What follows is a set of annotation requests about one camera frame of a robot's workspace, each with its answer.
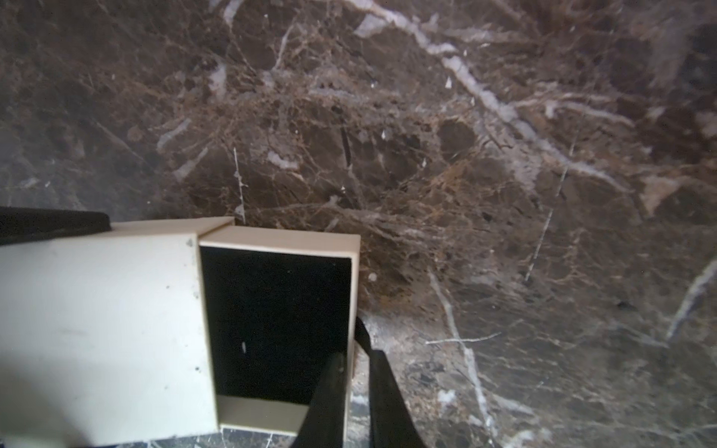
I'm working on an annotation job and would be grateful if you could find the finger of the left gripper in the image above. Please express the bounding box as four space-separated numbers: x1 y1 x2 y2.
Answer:
0 206 111 246

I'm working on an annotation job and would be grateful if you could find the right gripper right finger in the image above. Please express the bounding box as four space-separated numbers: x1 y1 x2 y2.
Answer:
355 317 426 448

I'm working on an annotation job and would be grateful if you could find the cream square box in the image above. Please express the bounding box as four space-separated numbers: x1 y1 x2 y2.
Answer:
1 218 361 447

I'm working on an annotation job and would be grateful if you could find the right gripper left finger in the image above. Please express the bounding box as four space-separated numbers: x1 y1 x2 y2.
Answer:
291 353 347 448

